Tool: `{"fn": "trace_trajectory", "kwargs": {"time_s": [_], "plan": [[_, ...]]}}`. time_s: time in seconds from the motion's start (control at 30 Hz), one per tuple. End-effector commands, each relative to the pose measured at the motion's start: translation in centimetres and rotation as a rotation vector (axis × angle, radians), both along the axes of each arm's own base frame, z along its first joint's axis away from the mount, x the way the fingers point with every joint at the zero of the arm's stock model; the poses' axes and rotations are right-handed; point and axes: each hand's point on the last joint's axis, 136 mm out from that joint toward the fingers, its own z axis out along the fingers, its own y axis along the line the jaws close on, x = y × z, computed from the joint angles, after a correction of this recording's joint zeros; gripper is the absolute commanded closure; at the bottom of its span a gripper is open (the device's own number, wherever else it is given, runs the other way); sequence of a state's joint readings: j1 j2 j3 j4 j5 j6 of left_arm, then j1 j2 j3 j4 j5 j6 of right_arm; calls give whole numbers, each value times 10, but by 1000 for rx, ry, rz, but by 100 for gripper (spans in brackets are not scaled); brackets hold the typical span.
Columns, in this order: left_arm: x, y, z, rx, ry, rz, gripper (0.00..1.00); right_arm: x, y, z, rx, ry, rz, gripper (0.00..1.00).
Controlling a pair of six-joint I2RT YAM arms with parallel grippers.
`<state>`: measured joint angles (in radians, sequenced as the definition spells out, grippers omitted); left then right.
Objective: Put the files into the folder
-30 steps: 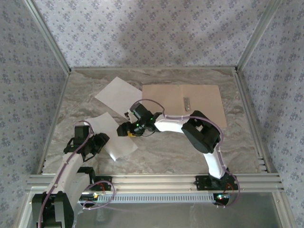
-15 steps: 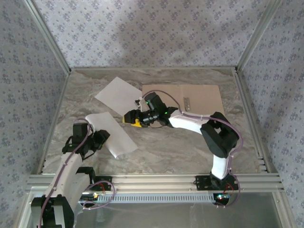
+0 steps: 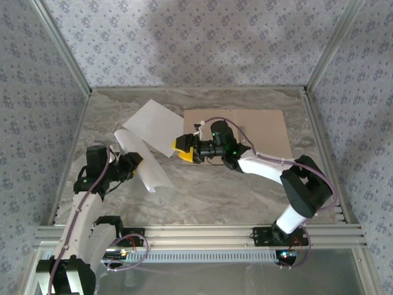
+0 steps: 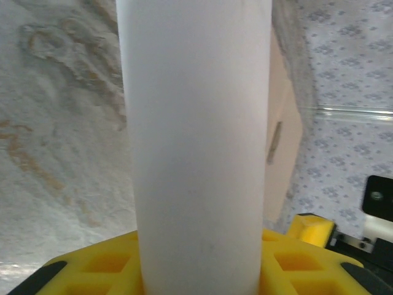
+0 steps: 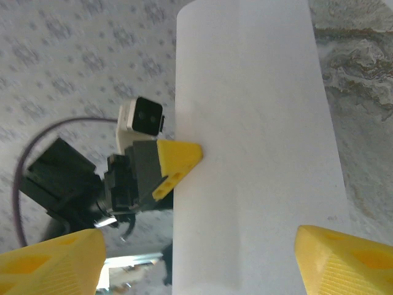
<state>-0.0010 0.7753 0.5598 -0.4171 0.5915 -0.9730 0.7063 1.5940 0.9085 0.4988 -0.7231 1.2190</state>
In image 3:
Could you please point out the shiny metal panel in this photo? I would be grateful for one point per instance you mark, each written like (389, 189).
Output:
(215, 279)

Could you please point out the small circuit board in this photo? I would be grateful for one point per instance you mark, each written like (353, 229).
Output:
(288, 255)
(116, 254)

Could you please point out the aluminium side rail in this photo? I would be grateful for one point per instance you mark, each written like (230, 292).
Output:
(321, 138)
(80, 123)

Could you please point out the aluminium corner post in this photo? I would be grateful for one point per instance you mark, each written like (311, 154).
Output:
(333, 44)
(61, 43)

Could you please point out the wide aluminium frame rail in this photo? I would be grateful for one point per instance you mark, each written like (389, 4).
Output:
(199, 236)

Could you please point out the white paper sheet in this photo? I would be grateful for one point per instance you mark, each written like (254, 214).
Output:
(153, 123)
(153, 172)

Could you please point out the brown cardboard folder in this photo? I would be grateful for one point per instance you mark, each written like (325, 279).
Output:
(267, 132)

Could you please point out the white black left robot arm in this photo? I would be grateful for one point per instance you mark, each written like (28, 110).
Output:
(83, 221)

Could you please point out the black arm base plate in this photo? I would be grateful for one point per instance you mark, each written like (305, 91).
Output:
(139, 231)
(261, 238)

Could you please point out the aluminium frame leg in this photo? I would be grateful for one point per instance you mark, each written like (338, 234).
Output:
(30, 276)
(365, 273)

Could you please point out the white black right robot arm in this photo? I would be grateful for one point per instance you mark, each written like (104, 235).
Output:
(261, 167)

